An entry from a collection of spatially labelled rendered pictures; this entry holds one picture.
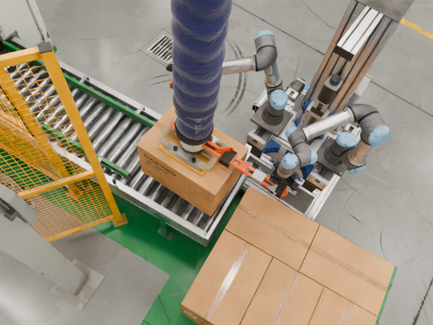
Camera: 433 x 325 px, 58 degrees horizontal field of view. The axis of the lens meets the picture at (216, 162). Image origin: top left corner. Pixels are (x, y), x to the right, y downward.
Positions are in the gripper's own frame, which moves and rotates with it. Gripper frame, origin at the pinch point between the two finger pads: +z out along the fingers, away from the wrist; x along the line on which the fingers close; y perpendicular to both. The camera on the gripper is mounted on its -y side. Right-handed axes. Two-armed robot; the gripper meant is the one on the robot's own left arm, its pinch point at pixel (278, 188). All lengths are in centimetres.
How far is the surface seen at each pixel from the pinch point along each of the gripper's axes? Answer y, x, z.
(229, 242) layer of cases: 10, 24, 67
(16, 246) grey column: 89, 107, -15
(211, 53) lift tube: 50, 7, -85
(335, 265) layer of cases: -61, -5, 67
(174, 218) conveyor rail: 52, 33, 62
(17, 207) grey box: 85, 95, -47
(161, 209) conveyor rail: 63, 33, 62
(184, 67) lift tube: 59, 12, -75
